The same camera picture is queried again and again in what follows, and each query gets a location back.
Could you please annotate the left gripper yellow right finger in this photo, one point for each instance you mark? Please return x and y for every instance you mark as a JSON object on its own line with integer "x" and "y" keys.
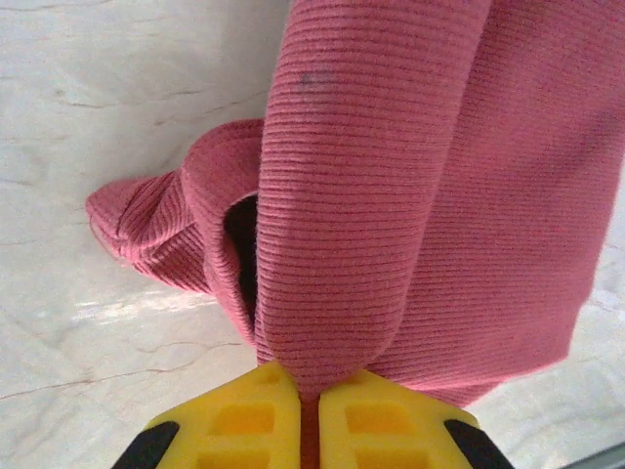
{"x": 390, "y": 430}

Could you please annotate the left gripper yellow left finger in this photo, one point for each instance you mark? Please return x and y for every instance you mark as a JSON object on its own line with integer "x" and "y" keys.
{"x": 234, "y": 425}

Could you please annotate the red ribbed tank top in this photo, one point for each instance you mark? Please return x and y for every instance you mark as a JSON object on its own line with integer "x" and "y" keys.
{"x": 390, "y": 195}

